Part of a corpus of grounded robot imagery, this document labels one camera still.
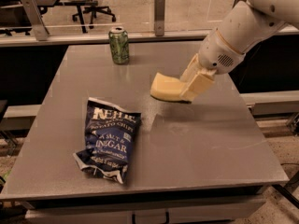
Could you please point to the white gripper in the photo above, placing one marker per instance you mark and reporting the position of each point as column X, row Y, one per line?
column 218, row 54

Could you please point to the yellow sponge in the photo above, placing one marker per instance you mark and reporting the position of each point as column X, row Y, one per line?
column 167, row 89

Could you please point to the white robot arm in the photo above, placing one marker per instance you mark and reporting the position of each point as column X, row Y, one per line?
column 247, row 24

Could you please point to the blue kettle chip bag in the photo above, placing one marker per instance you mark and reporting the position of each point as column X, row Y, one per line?
column 110, row 133

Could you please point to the green soda can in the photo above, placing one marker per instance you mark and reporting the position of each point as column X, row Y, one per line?
column 119, row 45

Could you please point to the clear glass barrier panel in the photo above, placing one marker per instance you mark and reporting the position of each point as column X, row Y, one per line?
column 137, row 16

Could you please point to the dark background desk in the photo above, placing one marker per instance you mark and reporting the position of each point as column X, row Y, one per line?
column 78, row 4

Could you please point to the middle metal bracket post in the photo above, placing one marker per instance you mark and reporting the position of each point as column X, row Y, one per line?
column 159, row 11

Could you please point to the left metal bracket post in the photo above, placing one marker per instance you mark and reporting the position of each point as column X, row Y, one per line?
column 34, row 17

